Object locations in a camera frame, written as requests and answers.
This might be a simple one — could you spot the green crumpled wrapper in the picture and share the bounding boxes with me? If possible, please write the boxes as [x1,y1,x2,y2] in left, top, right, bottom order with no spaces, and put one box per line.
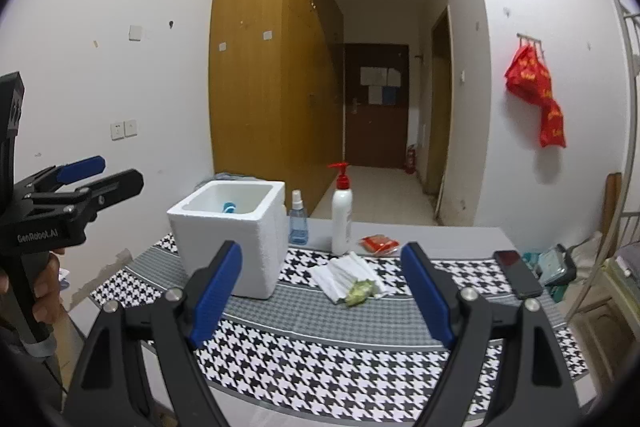
[345,279,378,308]

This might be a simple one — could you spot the blue spray bottle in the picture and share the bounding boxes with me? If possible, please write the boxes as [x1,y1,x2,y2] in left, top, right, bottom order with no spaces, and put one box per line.
[288,189,307,245]

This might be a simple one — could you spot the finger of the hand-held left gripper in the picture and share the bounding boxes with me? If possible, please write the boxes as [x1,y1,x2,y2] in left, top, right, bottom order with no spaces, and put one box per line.
[30,168,145,220]
[15,155,107,198]

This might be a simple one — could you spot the black smartphone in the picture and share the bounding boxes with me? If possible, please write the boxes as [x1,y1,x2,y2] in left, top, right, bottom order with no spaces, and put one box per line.
[493,250,544,300]

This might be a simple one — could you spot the person's left hand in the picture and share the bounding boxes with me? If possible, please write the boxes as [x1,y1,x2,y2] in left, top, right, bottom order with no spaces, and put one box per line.
[31,251,62,330]

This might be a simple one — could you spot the small red bag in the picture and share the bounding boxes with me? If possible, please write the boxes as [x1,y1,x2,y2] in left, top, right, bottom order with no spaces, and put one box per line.
[539,99,567,148]

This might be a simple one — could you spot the teal packet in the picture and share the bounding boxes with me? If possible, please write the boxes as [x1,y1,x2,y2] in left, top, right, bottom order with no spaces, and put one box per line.
[525,246,577,288]

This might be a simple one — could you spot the white foam box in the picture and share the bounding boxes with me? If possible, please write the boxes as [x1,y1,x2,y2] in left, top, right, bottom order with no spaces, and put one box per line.
[166,179,287,299]

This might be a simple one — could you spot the wooden poles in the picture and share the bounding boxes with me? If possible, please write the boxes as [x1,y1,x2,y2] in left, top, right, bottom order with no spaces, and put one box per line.
[605,172,623,238]

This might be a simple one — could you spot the large red bag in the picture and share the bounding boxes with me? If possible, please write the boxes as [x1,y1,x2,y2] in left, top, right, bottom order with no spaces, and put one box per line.
[504,45,553,105]

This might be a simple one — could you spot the wooden wardrobe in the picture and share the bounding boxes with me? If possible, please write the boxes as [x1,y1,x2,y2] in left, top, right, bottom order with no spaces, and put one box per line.
[208,0,346,218]

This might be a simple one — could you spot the houndstooth tablecloth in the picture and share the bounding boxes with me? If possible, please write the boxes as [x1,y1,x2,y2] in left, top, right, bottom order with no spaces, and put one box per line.
[89,232,588,423]

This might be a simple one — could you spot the wooden side door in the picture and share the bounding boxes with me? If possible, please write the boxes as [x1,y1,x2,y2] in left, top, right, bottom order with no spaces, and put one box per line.
[431,5,453,198]

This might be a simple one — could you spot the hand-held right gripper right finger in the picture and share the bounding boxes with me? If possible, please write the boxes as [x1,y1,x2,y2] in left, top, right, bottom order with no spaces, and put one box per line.
[400,242,583,427]

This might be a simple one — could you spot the red packet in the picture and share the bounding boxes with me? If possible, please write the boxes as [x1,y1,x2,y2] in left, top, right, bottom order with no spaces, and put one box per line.
[359,234,400,255]

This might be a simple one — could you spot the brown door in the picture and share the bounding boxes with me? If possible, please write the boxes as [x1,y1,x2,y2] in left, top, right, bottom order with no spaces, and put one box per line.
[344,43,411,168]

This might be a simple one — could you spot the white bunk bed frame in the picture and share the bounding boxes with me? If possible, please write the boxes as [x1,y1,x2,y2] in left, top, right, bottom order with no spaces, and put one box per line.
[565,0,640,323]

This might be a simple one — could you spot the white red pump bottle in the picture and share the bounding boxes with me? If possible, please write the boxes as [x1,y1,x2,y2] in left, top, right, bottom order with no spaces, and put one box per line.
[328,162,353,256]

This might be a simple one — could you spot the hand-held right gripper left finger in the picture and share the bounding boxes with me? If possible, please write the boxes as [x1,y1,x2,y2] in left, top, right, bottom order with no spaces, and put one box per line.
[64,241,243,427]

